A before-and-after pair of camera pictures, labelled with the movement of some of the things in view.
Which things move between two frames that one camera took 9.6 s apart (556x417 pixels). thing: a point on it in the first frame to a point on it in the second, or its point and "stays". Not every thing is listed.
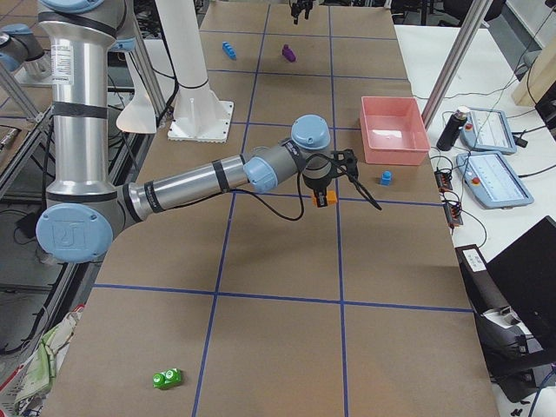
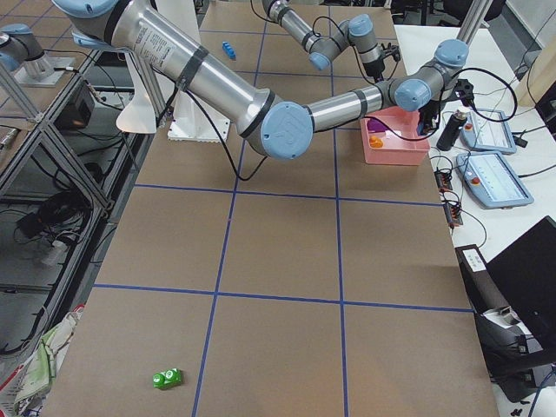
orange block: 330,196 to 375,142
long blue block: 229,50 stays
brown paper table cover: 256,304 stays
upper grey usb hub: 444,180 stays
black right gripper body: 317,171 to 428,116
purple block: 288,53 to 373,124
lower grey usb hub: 453,215 stays
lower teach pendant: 490,182 stays
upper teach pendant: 488,130 stays
